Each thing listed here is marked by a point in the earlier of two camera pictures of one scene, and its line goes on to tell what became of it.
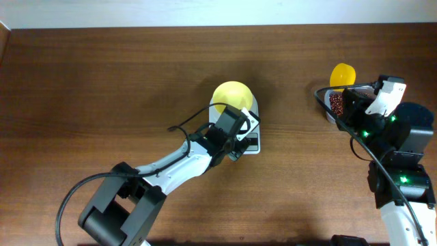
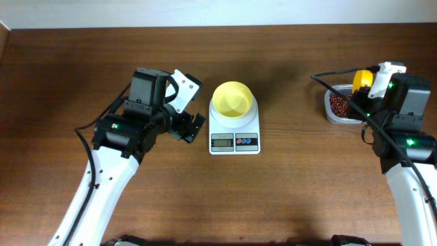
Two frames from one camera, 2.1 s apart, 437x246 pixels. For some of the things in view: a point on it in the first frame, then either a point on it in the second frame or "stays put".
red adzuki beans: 336,104 stays put
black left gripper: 236,156 to 181,121
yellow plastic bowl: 232,93 stays put
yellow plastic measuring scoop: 342,74 to 362,77
